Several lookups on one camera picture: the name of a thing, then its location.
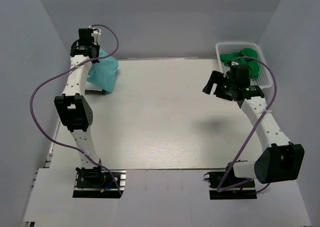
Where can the white plastic basket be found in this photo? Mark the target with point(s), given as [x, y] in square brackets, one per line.
[264, 79]

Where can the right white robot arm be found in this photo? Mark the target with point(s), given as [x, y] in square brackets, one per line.
[281, 159]

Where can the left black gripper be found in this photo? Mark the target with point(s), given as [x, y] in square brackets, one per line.
[96, 46]

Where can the teal t-shirt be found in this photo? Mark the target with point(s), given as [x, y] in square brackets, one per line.
[102, 75]

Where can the folded white t-shirt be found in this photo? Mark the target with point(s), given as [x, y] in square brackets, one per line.
[94, 92]

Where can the green t-shirt in basket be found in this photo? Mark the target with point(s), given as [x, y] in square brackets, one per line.
[242, 59]

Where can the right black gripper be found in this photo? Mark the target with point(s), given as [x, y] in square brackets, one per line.
[215, 77]

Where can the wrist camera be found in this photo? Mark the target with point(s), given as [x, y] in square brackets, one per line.
[86, 36]
[241, 88]

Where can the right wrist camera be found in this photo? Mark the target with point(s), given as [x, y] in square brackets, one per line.
[241, 88]

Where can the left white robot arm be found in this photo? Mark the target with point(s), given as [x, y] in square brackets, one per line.
[74, 111]

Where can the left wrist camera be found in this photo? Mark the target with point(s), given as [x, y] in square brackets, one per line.
[86, 36]

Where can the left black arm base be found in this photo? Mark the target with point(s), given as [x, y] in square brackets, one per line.
[88, 178]

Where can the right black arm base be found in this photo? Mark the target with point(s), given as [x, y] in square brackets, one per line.
[214, 178]

